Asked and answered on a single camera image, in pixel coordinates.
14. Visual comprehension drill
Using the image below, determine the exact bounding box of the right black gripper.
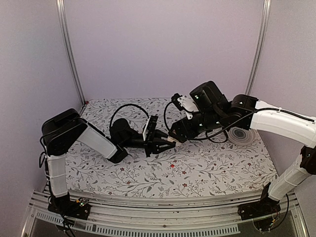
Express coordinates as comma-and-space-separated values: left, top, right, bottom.
168, 110, 225, 143

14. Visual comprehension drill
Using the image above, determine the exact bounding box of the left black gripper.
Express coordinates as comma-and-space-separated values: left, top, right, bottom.
121, 129, 177, 157

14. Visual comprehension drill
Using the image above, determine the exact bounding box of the beige earbud charging case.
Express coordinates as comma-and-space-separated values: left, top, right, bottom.
167, 136, 178, 143

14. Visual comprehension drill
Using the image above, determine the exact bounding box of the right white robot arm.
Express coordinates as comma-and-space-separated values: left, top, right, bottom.
168, 81, 316, 215

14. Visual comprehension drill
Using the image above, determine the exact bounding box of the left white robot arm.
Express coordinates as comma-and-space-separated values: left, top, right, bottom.
40, 109, 176, 214

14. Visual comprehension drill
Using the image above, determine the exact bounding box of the white ringed coaster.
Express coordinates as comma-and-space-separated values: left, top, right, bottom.
227, 127, 256, 146

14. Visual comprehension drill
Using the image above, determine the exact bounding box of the floral patterned table mat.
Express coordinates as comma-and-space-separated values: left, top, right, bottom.
53, 98, 278, 198

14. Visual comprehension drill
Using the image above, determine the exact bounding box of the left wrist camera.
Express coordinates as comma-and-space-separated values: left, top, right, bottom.
142, 116, 158, 142

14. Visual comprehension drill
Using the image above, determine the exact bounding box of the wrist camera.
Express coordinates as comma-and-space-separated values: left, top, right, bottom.
171, 93, 199, 119
142, 116, 158, 142

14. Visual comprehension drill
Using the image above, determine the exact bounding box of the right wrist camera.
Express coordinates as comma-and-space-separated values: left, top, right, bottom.
171, 93, 199, 119

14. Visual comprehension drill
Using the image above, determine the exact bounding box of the right camera black cable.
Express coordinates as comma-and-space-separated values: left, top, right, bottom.
163, 100, 177, 134

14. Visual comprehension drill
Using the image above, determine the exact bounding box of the camera black cable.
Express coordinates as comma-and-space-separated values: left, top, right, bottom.
163, 100, 177, 134
109, 103, 150, 129

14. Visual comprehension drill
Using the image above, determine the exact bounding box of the left camera black cable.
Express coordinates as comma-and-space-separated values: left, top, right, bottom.
109, 103, 150, 129

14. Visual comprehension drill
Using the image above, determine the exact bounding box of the right aluminium frame post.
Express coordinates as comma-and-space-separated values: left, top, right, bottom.
245, 0, 271, 95

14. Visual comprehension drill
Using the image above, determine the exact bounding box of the aluminium frame post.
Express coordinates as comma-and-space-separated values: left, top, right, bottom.
245, 0, 271, 95
56, 0, 86, 106

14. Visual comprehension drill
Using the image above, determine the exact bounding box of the front aluminium rail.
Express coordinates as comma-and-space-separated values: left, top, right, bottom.
22, 191, 309, 237

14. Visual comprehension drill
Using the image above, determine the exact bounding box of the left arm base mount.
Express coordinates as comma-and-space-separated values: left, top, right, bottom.
48, 200, 91, 220

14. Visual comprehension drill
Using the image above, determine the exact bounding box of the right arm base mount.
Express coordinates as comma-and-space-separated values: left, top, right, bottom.
237, 200, 281, 220

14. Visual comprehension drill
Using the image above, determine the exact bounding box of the left aluminium frame post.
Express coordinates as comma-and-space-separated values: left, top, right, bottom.
56, 0, 86, 106

